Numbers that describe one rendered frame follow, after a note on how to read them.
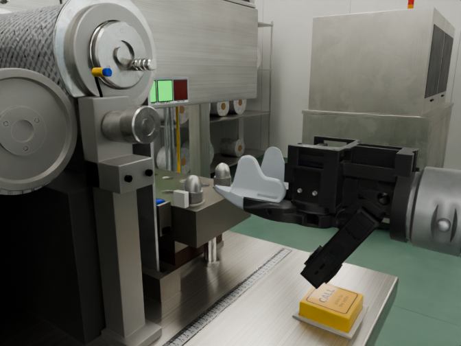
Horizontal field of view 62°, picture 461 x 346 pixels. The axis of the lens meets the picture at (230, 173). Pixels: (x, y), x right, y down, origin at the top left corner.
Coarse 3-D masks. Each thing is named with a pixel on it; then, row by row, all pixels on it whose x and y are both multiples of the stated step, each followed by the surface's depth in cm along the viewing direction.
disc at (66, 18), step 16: (80, 0) 41; (96, 0) 43; (112, 0) 44; (128, 0) 46; (64, 16) 40; (64, 32) 40; (64, 48) 40; (64, 64) 41; (64, 80) 41; (80, 96) 43; (144, 96) 50
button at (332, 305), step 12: (312, 288) 56; (324, 288) 56; (336, 288) 56; (312, 300) 53; (324, 300) 53; (336, 300) 53; (348, 300) 53; (360, 300) 53; (300, 312) 53; (312, 312) 52; (324, 312) 51; (336, 312) 50; (348, 312) 50; (324, 324) 51; (336, 324) 50; (348, 324) 49
